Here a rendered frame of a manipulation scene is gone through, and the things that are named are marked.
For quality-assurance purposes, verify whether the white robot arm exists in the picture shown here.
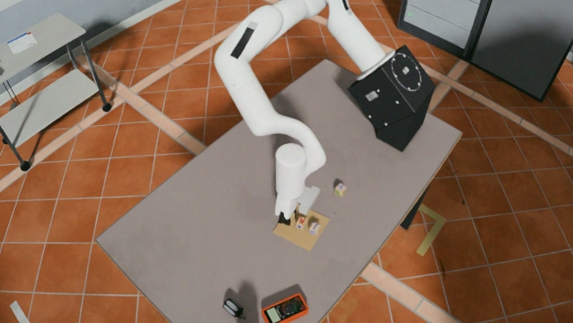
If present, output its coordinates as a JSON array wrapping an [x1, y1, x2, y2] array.
[[214, 0, 396, 215]]

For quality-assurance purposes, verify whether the tan square mat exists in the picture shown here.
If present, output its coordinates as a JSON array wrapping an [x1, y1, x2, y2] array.
[[272, 204, 330, 251]]

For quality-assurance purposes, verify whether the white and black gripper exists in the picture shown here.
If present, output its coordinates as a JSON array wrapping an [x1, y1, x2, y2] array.
[[275, 195, 299, 226]]

